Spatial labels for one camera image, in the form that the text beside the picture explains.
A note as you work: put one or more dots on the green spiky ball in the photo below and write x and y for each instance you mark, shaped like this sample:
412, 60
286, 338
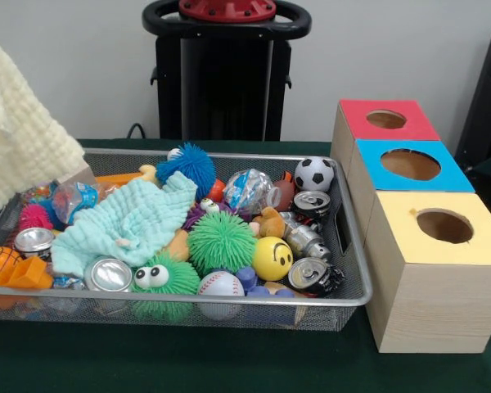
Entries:
221, 241

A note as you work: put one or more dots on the mint waffle cloth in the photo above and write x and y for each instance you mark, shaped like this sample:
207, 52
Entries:
127, 221

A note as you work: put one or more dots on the cream waffle cloth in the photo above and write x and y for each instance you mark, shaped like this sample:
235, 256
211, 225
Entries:
24, 139

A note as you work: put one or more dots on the wooden box with three holes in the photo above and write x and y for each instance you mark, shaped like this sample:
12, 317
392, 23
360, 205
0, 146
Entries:
433, 303

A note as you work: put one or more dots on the blue spiky ball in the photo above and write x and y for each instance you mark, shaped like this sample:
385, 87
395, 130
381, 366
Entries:
188, 163

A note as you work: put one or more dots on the yellow smiley ball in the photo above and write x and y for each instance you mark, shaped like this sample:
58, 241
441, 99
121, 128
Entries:
272, 260

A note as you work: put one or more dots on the black white soccer ball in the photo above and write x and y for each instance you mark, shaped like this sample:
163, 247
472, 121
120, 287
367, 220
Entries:
315, 174

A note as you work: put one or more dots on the white toy baseball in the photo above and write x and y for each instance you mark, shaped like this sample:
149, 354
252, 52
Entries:
221, 284

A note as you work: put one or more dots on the crushed black drink can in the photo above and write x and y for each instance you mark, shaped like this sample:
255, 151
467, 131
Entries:
311, 276

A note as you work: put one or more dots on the green spiky toy with eyes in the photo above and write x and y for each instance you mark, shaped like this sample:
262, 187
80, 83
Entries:
176, 278

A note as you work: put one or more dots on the silver drink can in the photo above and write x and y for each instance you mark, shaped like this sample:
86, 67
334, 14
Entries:
108, 275

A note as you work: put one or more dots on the orange toy basketball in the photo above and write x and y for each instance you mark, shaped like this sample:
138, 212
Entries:
0, 262

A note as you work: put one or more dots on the black upright panel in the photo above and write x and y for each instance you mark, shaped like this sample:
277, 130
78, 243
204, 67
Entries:
485, 94

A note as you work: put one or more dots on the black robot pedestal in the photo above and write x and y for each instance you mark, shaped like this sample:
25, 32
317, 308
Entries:
225, 82

